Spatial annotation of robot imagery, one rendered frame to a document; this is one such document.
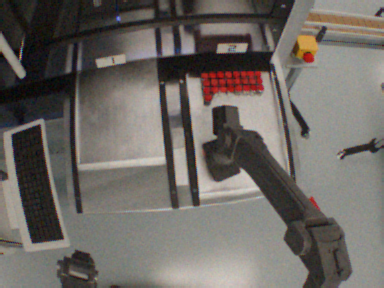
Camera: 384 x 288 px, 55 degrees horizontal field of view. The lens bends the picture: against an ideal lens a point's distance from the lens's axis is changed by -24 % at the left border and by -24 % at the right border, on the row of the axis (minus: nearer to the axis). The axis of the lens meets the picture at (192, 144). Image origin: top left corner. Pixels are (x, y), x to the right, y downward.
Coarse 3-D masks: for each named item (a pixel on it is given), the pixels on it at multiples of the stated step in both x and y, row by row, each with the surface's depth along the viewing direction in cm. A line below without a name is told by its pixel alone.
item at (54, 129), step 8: (56, 120) 160; (8, 128) 158; (48, 128) 168; (56, 128) 169; (0, 136) 166; (48, 136) 178; (56, 136) 180; (0, 144) 177; (48, 144) 189; (56, 144) 191; (0, 152) 190; (56, 152) 205
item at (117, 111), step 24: (96, 72) 134; (120, 72) 134; (144, 72) 134; (96, 96) 132; (120, 96) 132; (144, 96) 132; (96, 120) 130; (120, 120) 130; (144, 120) 130; (96, 144) 128; (120, 144) 128; (144, 144) 129
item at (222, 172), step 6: (216, 138) 116; (204, 144) 116; (210, 144) 116; (204, 150) 115; (210, 150) 115; (210, 156) 114; (210, 162) 114; (216, 162) 109; (234, 162) 115; (216, 168) 114; (222, 168) 112; (228, 168) 114; (234, 168) 115; (216, 174) 114; (222, 174) 114; (228, 174) 114; (234, 174) 114; (216, 180) 114; (222, 180) 114
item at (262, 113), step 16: (192, 80) 134; (272, 80) 133; (192, 96) 133; (240, 96) 133; (256, 96) 134; (272, 96) 134; (192, 112) 132; (208, 112) 132; (240, 112) 132; (256, 112) 132; (272, 112) 133; (192, 128) 127; (208, 128) 131; (256, 128) 131; (272, 128) 131; (272, 144) 130; (208, 176) 127; (240, 176) 128; (208, 192) 126; (224, 192) 124
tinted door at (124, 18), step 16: (128, 0) 91; (144, 0) 92; (160, 0) 93; (176, 0) 94; (192, 0) 95; (208, 0) 96; (224, 0) 96; (240, 0) 97; (256, 0) 97; (272, 0) 96; (128, 16) 99; (144, 16) 100; (160, 16) 101; (176, 16) 103
